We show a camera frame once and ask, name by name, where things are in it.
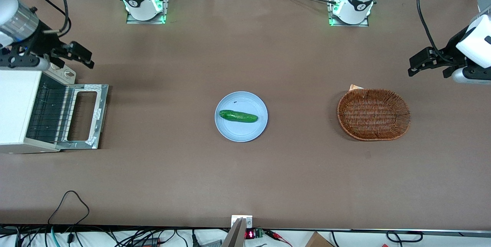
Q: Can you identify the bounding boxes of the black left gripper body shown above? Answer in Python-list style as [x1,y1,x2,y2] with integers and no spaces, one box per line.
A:
[437,26,471,68]

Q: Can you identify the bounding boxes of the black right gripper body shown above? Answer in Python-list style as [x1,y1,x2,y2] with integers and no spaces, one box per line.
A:
[10,28,66,59]

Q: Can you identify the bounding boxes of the metal oven door with window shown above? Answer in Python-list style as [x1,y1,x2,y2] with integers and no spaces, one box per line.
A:
[58,83,109,150]

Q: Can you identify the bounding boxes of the white toaster oven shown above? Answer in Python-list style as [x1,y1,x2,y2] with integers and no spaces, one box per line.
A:
[0,69,77,154]

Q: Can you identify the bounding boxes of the oval brown wicker basket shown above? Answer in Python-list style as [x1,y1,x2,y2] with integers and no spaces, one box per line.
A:
[337,88,411,141]

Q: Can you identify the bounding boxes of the green cucumber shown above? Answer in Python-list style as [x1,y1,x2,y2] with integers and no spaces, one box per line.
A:
[219,109,259,124]

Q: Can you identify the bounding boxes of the light blue round plate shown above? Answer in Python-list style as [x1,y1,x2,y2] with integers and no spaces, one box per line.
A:
[214,91,268,143]

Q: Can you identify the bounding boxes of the black power adapter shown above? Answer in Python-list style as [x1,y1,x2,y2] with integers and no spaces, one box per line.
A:
[132,237,161,247]

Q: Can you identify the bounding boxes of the brown cardboard box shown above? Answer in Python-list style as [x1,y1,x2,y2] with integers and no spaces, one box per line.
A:
[305,232,335,247]

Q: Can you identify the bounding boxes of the red alligator clip leads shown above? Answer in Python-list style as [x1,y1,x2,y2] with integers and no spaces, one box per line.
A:
[265,230,293,247]

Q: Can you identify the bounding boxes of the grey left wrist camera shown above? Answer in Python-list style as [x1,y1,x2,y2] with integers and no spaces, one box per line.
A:
[451,67,491,85]

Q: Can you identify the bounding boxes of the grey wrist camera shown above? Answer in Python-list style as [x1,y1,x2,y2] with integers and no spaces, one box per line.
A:
[451,67,491,85]
[0,56,50,72]

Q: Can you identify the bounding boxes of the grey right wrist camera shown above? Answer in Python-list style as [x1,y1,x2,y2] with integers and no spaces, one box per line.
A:
[0,56,50,72]

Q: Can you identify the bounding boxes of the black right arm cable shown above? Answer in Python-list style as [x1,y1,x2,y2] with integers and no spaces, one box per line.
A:
[29,0,71,35]

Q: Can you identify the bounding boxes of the wire oven rack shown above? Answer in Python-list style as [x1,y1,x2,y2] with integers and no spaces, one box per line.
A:
[26,74,74,143]

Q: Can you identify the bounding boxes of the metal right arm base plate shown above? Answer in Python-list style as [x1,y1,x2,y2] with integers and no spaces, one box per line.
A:
[126,0,170,25]

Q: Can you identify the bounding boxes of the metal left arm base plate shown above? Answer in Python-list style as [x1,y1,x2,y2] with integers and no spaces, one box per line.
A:
[326,0,370,27]

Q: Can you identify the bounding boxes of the thin black looped table cable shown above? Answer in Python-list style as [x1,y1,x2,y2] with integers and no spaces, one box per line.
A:
[48,190,90,226]

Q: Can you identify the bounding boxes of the black oval cable loop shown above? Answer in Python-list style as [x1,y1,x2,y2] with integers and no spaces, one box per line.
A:
[386,231,423,243]

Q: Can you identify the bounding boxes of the small metal table bracket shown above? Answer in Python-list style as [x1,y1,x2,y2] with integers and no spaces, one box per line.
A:
[231,215,254,229]

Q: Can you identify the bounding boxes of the grey slanted post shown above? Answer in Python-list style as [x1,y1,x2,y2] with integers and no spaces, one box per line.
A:
[222,218,246,247]

